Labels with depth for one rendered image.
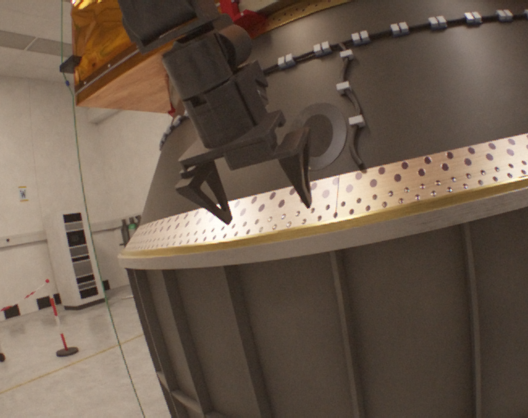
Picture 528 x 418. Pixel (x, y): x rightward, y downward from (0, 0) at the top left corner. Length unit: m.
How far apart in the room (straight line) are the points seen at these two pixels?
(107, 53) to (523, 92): 1.25
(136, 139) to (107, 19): 7.80
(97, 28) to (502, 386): 1.51
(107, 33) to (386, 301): 1.20
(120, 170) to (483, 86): 9.16
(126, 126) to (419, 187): 9.04
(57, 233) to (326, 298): 7.57
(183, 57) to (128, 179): 8.98
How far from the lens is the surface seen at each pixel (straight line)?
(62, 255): 8.01
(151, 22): 0.38
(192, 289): 0.79
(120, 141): 9.55
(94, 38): 1.48
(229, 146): 0.38
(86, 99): 1.52
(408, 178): 0.57
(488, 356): 0.64
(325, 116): 0.68
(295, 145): 0.37
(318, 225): 0.55
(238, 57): 0.43
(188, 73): 0.37
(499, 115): 0.66
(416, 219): 0.51
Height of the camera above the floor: 1.21
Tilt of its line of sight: 2 degrees up
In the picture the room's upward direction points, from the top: 12 degrees counter-clockwise
